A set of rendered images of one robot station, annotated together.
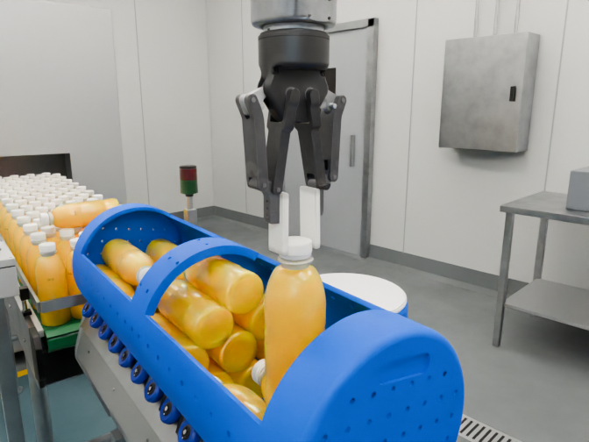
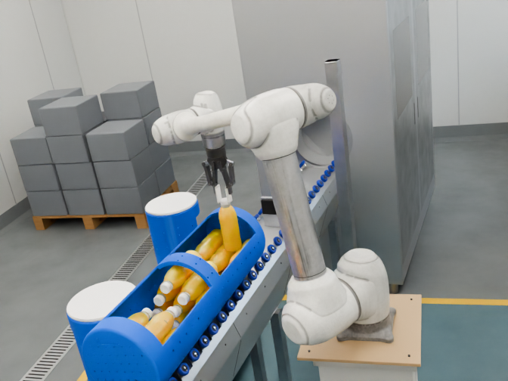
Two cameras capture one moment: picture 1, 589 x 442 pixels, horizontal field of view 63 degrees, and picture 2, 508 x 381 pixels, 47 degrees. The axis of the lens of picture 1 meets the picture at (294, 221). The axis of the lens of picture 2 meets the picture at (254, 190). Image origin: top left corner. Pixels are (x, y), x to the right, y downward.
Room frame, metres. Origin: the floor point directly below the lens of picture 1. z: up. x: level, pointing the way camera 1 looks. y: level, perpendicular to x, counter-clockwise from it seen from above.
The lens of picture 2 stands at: (1.41, 1.98, 2.22)
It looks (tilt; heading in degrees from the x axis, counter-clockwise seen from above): 22 degrees down; 243
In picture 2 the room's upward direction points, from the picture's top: 9 degrees counter-clockwise
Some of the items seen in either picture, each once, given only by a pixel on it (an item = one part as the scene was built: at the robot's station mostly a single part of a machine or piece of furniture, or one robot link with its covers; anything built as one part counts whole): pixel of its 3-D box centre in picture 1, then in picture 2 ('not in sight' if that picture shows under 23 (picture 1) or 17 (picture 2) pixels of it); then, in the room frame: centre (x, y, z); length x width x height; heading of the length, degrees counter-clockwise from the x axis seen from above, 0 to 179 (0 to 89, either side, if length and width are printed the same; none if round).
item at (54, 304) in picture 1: (120, 289); not in sight; (1.26, 0.49, 0.96); 0.40 x 0.01 x 0.03; 127
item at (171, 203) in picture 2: not in sight; (171, 203); (0.48, -0.82, 1.03); 0.28 x 0.28 x 0.01
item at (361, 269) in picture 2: not in sight; (360, 283); (0.41, 0.66, 1.18); 0.18 x 0.16 x 0.22; 9
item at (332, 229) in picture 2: not in sight; (336, 263); (-0.47, -0.72, 0.31); 0.06 x 0.06 x 0.63; 37
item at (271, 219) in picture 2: not in sight; (272, 212); (0.13, -0.36, 1.00); 0.10 x 0.04 x 0.15; 127
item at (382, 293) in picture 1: (347, 295); (102, 300); (1.07, -0.13, 1.03); 0.28 x 0.28 x 0.01
